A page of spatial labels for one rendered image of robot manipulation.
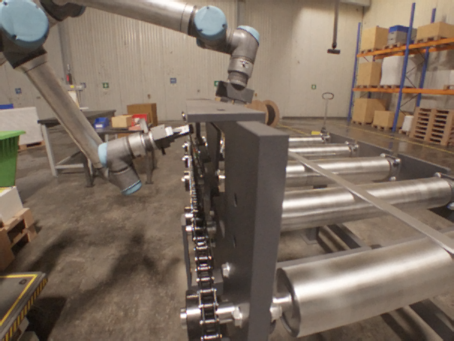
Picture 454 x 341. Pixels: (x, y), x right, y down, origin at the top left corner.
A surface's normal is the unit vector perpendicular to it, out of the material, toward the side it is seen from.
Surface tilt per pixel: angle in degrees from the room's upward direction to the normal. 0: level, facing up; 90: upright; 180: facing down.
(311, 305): 48
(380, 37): 90
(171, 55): 90
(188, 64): 90
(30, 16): 89
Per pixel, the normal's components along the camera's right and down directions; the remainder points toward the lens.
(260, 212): 0.18, 0.33
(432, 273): 0.14, -0.30
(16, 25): 0.87, 0.15
